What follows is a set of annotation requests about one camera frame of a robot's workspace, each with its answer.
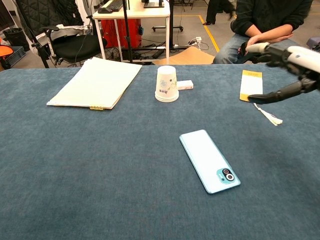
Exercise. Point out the white power strip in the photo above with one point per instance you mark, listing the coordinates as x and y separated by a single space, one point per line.
197 40

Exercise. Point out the gold binder clip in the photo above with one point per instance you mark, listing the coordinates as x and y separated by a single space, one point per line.
96 108

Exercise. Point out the black waste bin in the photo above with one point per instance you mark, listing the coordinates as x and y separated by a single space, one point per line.
13 36

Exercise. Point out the black quilted jacket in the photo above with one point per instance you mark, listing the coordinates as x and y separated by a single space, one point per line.
45 12

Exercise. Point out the blue carpet table cover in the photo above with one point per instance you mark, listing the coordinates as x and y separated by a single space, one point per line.
100 162

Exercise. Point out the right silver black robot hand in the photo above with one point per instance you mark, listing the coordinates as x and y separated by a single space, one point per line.
303 58

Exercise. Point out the light blue smartphone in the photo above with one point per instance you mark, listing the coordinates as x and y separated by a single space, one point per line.
206 157

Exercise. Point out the grey plastic crate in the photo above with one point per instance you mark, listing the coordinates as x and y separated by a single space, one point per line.
16 56

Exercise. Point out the orange white tasselled bookmark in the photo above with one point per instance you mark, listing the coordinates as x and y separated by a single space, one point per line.
251 85

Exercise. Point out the black keyboard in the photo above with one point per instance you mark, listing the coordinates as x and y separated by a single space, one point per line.
114 5

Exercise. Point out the red cabinet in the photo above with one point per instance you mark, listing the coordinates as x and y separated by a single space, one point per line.
120 32

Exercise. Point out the black tripod stand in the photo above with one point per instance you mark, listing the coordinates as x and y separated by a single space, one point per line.
37 47
127 30

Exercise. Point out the seated person in jeans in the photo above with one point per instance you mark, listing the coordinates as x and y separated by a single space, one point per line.
265 17

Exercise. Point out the white paper cup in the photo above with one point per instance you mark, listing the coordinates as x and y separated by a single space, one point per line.
166 82

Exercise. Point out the standing person in black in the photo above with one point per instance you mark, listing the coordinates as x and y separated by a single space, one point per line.
217 10

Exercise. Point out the black office chair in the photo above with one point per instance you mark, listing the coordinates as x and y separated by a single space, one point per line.
75 47

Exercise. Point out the white metal frame table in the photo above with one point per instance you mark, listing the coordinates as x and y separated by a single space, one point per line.
140 13

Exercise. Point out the white small box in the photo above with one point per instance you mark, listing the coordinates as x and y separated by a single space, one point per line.
185 85

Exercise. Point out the white paper stack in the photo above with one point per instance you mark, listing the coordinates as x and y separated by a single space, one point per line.
97 82

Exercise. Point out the black computer mouse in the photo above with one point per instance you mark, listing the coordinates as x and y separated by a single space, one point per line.
104 10

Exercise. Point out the black power strip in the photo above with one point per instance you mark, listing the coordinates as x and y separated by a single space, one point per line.
158 54

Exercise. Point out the brown cardboard sheet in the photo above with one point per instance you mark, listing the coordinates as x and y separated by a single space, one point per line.
187 56

